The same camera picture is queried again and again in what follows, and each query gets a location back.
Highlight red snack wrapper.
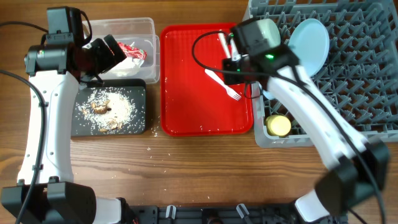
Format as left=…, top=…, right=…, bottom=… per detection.
left=118, top=42, right=147, bottom=60

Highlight white plastic fork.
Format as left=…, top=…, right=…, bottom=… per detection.
left=205, top=69, right=241, bottom=101

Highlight white plastic spoon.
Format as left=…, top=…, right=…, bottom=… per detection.
left=218, top=32, right=231, bottom=58

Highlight light blue rice bowl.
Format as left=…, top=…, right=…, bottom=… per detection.
left=262, top=89, right=275, bottom=100

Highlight green bowl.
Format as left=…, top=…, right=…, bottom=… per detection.
left=257, top=19, right=281, bottom=48

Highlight rice and food scraps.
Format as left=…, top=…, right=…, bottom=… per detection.
left=76, top=88, right=146, bottom=134

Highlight yellow plastic cup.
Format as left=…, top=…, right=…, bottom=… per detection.
left=265, top=115, right=292, bottom=136

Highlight light blue plate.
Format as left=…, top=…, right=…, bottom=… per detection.
left=288, top=19, right=330, bottom=77

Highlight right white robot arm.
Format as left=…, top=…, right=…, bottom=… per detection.
left=223, top=18, right=390, bottom=223

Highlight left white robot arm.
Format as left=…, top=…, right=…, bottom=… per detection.
left=1, top=6, right=136, bottom=223

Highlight grey dishwasher rack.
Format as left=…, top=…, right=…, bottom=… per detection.
left=244, top=0, right=397, bottom=142

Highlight crumpled white tissue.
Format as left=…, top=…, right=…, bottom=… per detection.
left=109, top=56, right=145, bottom=77

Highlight clear plastic bin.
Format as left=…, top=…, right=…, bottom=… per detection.
left=90, top=17, right=160, bottom=84

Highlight black plastic tray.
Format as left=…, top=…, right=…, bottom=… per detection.
left=70, top=78, right=147, bottom=138

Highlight black mounting rail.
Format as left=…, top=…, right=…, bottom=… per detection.
left=124, top=203, right=348, bottom=224

